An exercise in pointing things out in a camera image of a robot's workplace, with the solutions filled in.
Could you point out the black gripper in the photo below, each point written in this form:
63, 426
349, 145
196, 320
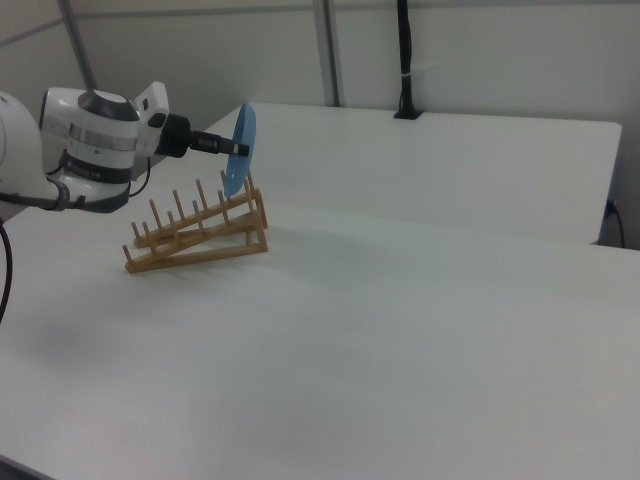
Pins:
175, 136

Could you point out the blue round plate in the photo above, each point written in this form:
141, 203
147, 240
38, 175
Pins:
242, 127

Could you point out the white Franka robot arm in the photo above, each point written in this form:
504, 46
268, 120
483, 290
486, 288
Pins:
95, 145

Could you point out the wooden plate rack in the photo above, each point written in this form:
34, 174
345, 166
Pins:
200, 250

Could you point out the white adjoining table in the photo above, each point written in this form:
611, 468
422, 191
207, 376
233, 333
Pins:
425, 165

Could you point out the grey metal partition post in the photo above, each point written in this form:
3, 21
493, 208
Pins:
332, 50

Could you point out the black camera pole with clamp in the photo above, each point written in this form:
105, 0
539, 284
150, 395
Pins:
406, 60

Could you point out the grey slanted partition post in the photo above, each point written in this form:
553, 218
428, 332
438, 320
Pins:
80, 45

